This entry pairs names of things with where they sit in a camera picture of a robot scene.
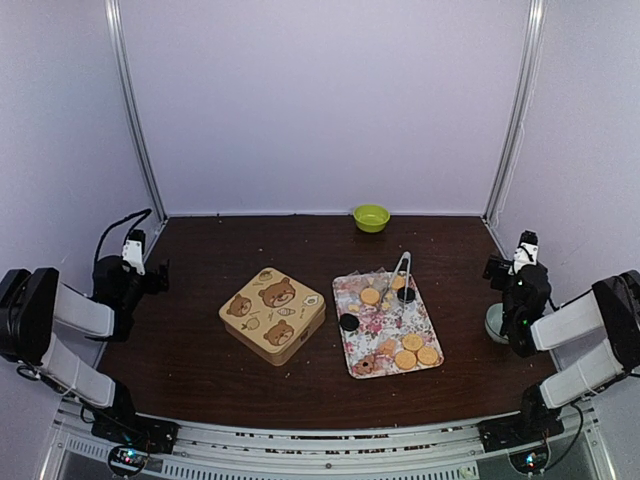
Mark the round golden biscuit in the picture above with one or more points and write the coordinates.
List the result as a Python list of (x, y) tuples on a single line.
[(428, 356), (405, 360)]

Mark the steel kitchen tongs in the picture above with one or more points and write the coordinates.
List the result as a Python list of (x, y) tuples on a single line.
[(403, 265)]

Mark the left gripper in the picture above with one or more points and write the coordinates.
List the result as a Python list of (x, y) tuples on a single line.
[(162, 284)]

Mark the pale ceramic bowl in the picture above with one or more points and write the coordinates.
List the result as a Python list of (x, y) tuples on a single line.
[(493, 324)]

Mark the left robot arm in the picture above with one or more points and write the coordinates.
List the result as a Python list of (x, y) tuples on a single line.
[(34, 303)]

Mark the front aluminium rail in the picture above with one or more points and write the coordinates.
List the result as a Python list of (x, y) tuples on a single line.
[(451, 450)]

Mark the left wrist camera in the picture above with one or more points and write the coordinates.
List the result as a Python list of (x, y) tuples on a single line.
[(133, 251)]

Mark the silver tin lid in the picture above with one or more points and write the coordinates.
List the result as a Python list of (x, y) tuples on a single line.
[(271, 294)]

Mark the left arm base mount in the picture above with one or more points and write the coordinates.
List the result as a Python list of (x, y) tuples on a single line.
[(134, 446)]

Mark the gold cookie tin box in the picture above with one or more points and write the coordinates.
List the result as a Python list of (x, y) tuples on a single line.
[(275, 342)]

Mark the left aluminium frame post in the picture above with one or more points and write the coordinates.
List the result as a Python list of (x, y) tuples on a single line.
[(117, 37)]

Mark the right aluminium frame post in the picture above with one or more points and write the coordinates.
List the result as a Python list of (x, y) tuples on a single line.
[(525, 86)]

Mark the green plastic bowl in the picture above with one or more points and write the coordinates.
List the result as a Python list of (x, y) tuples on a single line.
[(371, 218)]

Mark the floral cookie tray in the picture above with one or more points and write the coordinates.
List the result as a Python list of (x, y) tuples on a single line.
[(384, 330)]

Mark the aluminium frame post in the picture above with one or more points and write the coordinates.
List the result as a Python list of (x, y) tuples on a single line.
[(117, 37), (525, 86)]

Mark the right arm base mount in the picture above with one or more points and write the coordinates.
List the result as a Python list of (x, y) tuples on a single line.
[(526, 444)]

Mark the black sandwich cookie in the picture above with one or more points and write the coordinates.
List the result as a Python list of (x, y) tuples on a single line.
[(349, 322), (406, 295)]

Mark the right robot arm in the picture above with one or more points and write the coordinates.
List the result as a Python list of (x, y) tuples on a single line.
[(610, 306)]

